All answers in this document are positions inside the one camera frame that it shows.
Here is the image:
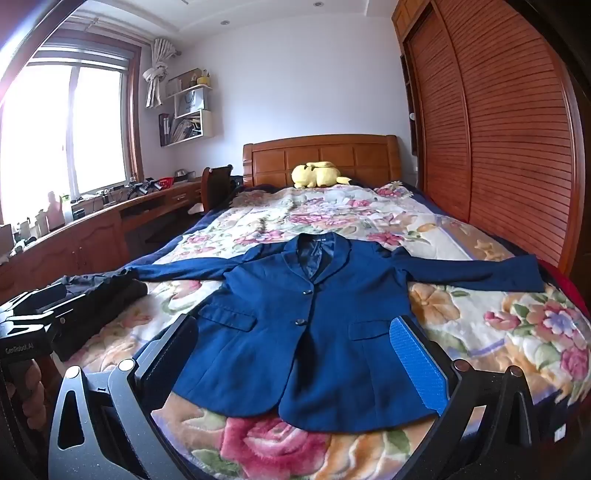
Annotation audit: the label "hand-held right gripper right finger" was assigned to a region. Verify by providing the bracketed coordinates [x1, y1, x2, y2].
[389, 316, 543, 480]

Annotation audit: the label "navy blue suit jacket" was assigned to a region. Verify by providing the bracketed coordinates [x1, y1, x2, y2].
[121, 232, 546, 435]

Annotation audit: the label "wooden framed window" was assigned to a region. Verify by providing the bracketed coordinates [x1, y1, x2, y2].
[0, 39, 144, 222]

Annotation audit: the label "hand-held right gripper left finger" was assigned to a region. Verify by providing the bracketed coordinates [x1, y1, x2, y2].
[48, 314, 199, 480]

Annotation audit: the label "floral blanket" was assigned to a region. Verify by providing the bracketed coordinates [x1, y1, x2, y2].
[60, 182, 591, 480]

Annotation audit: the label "dark wooden chair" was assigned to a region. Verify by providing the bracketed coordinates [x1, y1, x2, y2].
[187, 165, 243, 217]

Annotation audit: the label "wooden louvered wardrobe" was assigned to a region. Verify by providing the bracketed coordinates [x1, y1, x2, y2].
[392, 0, 587, 287]

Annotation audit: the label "yellow plush toy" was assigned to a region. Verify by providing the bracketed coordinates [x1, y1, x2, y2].
[291, 161, 354, 189]

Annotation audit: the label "red cloth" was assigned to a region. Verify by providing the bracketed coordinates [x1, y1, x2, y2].
[538, 261, 591, 324]

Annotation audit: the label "person's left hand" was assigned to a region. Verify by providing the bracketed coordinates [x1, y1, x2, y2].
[18, 385, 48, 432]

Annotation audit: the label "wooden bed headboard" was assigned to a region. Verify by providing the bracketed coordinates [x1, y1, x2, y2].
[242, 134, 403, 190]

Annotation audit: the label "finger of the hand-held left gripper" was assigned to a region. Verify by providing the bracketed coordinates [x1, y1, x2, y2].
[0, 284, 68, 324]
[46, 281, 148, 361]

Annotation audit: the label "dark folded clothes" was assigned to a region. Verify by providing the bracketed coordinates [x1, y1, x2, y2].
[62, 272, 136, 301]

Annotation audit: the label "tied white curtain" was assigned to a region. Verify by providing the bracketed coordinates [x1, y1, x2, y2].
[142, 38, 178, 109]

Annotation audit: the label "wooden desk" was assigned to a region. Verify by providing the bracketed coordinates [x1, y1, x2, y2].
[0, 178, 204, 305]

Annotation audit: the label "white wall shelf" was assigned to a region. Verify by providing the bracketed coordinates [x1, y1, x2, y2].
[158, 68, 214, 147]

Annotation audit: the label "white paper bag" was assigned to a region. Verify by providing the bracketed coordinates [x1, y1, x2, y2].
[178, 88, 206, 114]

